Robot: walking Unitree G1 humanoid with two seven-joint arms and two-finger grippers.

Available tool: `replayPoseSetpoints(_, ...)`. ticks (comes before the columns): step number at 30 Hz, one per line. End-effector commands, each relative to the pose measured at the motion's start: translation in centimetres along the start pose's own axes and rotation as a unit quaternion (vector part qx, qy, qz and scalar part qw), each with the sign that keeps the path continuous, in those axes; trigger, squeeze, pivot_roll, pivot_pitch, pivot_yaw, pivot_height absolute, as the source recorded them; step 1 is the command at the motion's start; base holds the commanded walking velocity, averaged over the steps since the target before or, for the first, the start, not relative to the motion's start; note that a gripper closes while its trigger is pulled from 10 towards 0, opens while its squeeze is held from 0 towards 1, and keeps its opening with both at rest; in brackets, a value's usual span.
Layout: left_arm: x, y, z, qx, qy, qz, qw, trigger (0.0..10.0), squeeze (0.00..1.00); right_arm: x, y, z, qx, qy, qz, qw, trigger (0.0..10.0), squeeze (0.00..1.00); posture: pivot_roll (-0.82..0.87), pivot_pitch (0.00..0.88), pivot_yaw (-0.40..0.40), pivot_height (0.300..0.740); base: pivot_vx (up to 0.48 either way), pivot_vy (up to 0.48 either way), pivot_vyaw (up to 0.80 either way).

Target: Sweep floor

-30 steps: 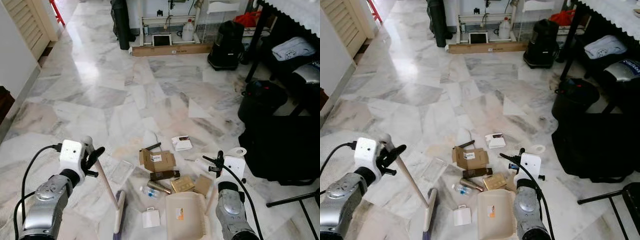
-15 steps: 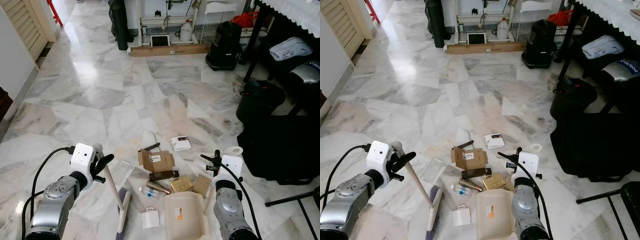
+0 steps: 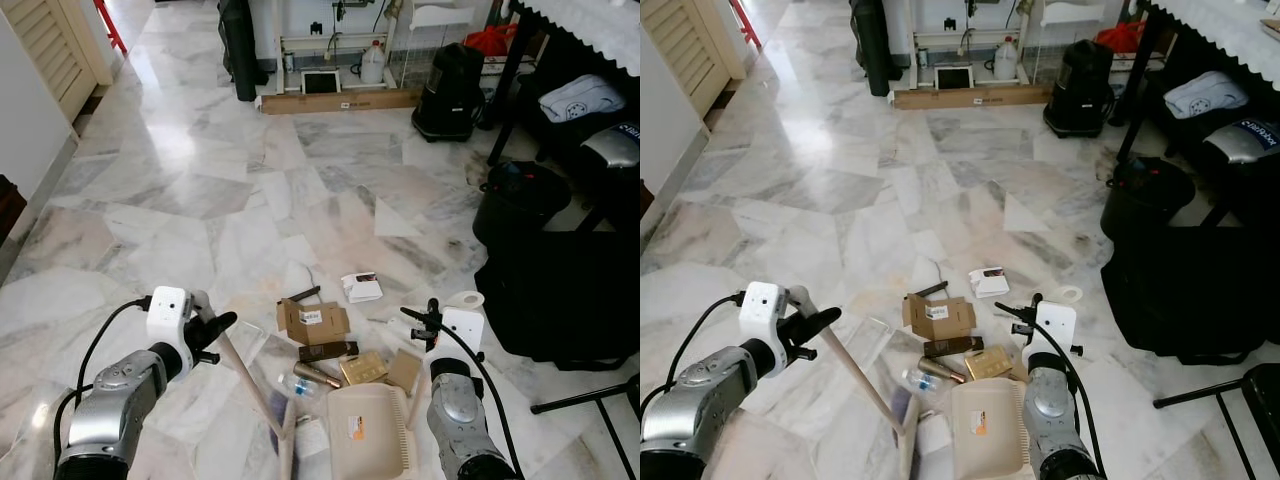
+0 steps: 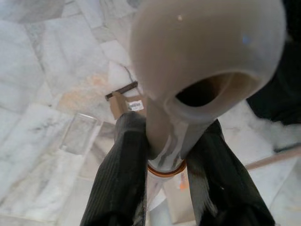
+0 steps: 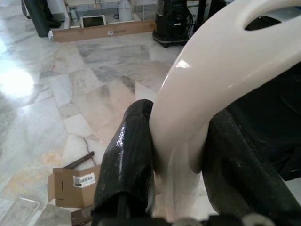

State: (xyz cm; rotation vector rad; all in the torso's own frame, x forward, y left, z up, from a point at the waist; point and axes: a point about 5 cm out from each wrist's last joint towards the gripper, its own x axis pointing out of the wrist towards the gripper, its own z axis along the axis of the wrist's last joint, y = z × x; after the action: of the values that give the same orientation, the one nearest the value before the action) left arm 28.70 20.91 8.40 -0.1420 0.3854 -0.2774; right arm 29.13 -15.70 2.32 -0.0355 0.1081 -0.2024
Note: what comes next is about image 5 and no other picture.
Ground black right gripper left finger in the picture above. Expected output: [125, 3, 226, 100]
[91, 98, 156, 226]

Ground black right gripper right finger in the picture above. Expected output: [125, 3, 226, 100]
[202, 108, 301, 218]

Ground cream plastic dustpan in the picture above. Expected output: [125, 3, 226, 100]
[150, 0, 301, 223]

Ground black floor appliance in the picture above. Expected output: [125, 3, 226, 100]
[152, 0, 196, 48]

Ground dark brown strip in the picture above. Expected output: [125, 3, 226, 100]
[63, 151, 95, 170]

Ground flat cardboard box with label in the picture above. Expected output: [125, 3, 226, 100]
[47, 164, 103, 208]

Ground clear plastic packaging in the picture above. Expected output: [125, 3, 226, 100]
[0, 196, 40, 226]

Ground long brown cardboard box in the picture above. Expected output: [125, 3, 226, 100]
[48, 19, 156, 43]

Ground white framed picture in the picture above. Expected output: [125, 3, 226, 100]
[79, 15, 108, 28]

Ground white plastic jug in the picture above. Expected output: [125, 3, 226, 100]
[117, 0, 135, 22]

